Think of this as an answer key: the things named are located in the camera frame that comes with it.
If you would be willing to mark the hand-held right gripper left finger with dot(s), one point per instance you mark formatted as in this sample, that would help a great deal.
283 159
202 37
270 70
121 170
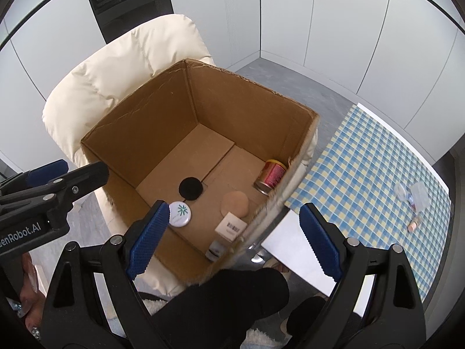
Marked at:
149 240

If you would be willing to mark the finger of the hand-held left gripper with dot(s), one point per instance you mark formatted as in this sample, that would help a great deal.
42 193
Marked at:
80 180
47 169

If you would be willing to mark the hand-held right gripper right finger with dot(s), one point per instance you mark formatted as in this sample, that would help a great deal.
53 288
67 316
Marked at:
321 243

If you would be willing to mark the white round tin green print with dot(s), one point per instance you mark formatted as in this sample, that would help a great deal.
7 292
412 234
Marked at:
180 214

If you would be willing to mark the black makeup puff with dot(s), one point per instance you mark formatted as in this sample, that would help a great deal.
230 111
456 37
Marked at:
190 188

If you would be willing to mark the white carton with barcode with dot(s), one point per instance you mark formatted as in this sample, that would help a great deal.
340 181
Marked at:
229 226

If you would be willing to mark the red tin can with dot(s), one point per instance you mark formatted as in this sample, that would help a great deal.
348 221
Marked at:
270 176

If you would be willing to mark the beige makeup puff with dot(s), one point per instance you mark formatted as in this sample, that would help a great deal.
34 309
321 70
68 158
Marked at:
235 204

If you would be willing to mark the cardboard box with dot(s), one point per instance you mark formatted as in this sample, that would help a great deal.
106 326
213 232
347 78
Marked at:
160 123

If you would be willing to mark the small bottle with pink cap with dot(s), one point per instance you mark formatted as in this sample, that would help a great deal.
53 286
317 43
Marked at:
412 201

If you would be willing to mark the translucent plastic container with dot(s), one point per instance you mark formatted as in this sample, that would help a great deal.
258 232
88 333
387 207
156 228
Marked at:
419 194

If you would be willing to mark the person's left hand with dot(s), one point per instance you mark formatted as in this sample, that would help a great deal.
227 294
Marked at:
31 298

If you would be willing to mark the white table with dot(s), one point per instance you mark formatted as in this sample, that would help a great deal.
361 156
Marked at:
290 247

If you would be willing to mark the blue yellow checked tablecloth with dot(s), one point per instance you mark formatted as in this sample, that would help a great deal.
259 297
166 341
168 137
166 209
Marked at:
363 174

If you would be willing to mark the clear plastic cap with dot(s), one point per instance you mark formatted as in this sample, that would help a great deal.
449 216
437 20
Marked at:
401 192

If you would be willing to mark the cream padded chair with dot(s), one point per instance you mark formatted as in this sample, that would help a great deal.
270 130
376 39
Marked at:
120 65

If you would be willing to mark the black built-in oven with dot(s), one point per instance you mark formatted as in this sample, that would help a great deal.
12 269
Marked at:
127 3

